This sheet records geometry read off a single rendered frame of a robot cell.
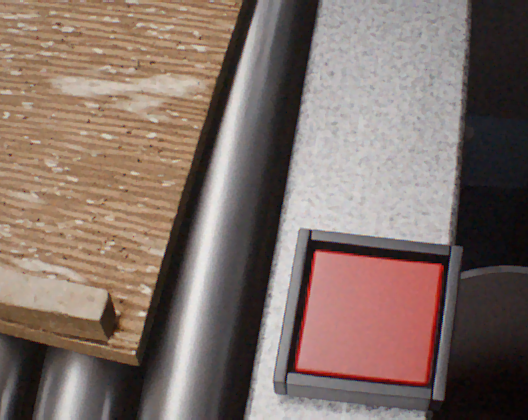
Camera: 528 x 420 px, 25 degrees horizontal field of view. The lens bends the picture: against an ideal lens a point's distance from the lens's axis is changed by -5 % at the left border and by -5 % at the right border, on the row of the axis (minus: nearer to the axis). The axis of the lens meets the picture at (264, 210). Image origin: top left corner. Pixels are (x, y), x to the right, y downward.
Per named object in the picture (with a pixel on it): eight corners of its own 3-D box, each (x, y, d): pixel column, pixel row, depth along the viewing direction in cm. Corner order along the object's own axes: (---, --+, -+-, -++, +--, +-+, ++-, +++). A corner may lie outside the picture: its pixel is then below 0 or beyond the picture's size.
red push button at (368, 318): (442, 275, 55) (444, 262, 54) (426, 395, 53) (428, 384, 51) (314, 260, 56) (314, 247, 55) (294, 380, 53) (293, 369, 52)
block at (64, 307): (120, 312, 53) (109, 286, 51) (110, 348, 52) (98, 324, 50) (3, 285, 54) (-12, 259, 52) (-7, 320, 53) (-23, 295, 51)
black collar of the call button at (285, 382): (460, 261, 56) (463, 245, 54) (441, 412, 52) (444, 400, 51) (300, 243, 57) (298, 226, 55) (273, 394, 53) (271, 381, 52)
